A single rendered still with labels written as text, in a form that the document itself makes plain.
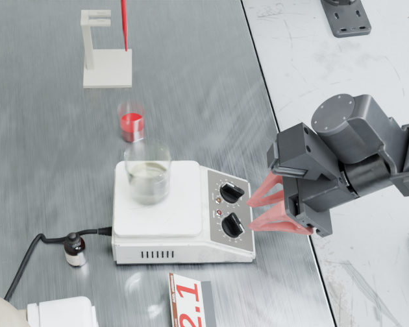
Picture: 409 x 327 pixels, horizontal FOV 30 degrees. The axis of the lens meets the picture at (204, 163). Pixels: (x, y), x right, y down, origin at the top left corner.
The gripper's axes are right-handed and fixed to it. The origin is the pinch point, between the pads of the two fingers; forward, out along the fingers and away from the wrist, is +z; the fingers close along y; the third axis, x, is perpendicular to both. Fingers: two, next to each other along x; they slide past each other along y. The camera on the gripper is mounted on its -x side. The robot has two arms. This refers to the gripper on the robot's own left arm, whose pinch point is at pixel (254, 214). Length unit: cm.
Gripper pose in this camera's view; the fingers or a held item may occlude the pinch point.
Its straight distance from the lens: 98.8
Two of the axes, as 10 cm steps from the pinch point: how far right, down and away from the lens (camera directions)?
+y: 0.2, 8.3, -5.6
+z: -7.8, 3.6, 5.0
